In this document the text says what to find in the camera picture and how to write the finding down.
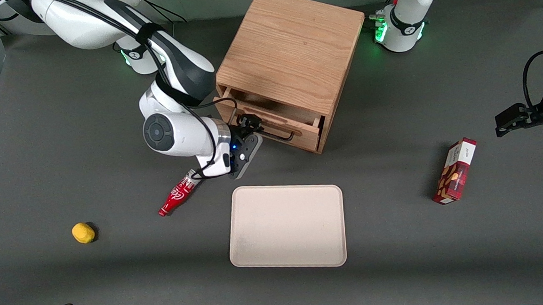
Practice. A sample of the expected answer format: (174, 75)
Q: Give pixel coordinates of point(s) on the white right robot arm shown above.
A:
(180, 129)

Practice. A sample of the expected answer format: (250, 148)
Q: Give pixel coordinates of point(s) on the wooden drawer cabinet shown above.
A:
(288, 47)

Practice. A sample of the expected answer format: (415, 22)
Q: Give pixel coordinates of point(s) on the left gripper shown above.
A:
(534, 114)

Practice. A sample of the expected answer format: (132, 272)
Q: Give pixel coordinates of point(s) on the beige plastic tray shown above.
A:
(285, 227)

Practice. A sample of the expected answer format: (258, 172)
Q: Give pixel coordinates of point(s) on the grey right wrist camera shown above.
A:
(246, 158)

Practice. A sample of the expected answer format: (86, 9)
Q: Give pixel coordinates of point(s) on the red cola bottle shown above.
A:
(177, 196)

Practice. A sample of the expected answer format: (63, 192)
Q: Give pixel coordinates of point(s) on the red tartan shortbread box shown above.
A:
(456, 172)

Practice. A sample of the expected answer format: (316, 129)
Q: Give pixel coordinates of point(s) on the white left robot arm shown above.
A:
(405, 21)

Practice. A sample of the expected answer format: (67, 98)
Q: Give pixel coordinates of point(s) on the yellow lemon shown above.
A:
(83, 233)

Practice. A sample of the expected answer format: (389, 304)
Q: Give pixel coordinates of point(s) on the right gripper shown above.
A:
(242, 131)

